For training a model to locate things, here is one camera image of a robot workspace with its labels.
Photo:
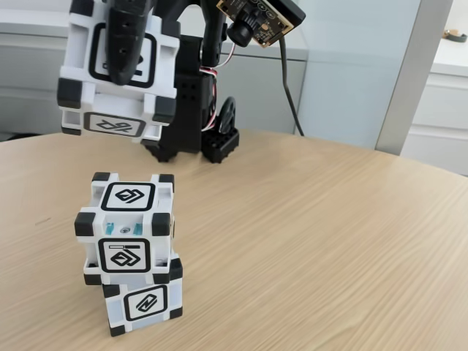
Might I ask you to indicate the white cube crossed-lines symbol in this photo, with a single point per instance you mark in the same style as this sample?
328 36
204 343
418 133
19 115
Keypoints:
120 124

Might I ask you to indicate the white cube overlapping-diamonds symbol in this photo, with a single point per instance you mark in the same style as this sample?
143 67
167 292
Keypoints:
124 256

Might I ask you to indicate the black round clamp knob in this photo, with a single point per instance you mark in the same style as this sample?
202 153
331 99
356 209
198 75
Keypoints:
229 109

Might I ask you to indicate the white low cabinet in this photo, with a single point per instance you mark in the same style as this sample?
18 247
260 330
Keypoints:
256 91

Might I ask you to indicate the white cube lightning symbol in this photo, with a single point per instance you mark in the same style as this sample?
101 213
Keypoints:
146 298

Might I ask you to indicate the white drawer cabinet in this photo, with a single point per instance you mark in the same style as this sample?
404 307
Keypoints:
438 109

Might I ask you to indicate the dark wristband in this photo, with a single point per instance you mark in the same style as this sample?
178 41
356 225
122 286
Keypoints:
455 34

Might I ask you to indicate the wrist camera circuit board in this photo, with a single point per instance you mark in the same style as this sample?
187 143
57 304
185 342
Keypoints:
263 18

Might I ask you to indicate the grey vertical post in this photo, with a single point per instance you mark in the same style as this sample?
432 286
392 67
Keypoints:
413 73

